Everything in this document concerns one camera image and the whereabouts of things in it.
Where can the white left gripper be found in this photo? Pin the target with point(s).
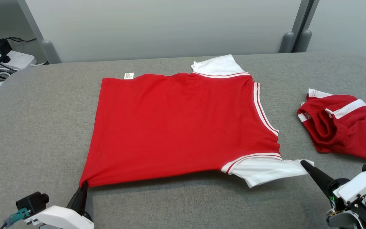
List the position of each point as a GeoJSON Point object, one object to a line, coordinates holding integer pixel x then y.
{"type": "Point", "coordinates": [62, 218]}

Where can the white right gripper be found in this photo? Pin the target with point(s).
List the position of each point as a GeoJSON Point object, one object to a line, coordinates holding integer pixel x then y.
{"type": "Point", "coordinates": [361, 184]}

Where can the red shorts with white stripe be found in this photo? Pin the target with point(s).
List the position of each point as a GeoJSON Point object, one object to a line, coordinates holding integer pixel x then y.
{"type": "Point", "coordinates": [345, 133]}

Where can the red T-shirt with white sleeves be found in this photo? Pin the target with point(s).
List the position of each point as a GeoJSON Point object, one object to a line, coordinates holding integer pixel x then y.
{"type": "Point", "coordinates": [176, 127]}

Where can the white partition panel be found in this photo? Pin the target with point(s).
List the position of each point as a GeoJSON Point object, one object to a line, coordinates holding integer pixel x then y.
{"type": "Point", "coordinates": [351, 25]}
{"type": "Point", "coordinates": [164, 28]}

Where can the black power adapter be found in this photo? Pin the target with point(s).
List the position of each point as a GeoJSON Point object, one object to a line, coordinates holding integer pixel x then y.
{"type": "Point", "coordinates": [3, 47]}

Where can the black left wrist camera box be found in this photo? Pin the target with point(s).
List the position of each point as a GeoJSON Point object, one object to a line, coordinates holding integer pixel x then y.
{"type": "Point", "coordinates": [32, 202]}

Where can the teal left camera connector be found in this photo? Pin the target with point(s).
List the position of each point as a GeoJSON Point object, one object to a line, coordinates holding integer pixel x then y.
{"type": "Point", "coordinates": [17, 216]}

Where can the grey partition post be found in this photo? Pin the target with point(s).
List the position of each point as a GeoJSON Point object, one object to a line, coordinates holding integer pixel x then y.
{"type": "Point", "coordinates": [287, 41]}
{"type": "Point", "coordinates": [303, 39]}
{"type": "Point", "coordinates": [48, 47]}

